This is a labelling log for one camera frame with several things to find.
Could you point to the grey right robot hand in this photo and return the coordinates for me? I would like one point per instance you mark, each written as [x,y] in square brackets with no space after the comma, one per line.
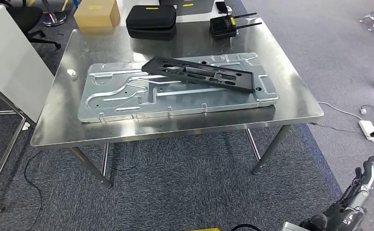
[349,213]

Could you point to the black plastic panel part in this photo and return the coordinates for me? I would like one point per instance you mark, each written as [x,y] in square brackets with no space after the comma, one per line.
[244,83]

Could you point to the grey sheet metal part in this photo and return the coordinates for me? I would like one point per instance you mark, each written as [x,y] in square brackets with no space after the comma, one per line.
[126,102]

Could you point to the stainless steel workbench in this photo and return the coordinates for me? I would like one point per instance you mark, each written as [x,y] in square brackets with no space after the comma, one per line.
[62,127]

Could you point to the white power strip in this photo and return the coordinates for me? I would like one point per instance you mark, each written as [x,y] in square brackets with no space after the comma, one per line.
[367,127]

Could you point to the small white adapter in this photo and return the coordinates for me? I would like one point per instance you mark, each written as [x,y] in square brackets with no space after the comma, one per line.
[363,111]

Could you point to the yellow floor tape square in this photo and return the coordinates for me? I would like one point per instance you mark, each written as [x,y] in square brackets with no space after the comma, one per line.
[206,229]

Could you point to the black radio with antennas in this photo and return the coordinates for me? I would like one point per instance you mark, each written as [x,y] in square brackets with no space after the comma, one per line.
[222,28]

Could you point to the small black device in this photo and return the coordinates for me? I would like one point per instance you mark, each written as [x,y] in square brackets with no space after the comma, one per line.
[221,7]

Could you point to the dark box with yellow label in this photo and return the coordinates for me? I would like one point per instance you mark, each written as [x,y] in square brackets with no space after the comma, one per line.
[193,8]

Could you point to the black zip case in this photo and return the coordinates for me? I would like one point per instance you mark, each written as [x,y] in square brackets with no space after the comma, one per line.
[150,19]

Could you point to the small white object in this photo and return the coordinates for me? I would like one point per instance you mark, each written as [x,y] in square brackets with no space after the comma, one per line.
[71,73]

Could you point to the brown cardboard box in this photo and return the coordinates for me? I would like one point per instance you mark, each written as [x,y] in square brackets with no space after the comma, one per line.
[94,16]

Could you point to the small white floor plug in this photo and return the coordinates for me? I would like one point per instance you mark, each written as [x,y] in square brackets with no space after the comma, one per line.
[26,126]

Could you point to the black chair base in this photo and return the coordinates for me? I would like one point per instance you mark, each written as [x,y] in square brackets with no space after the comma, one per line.
[24,17]

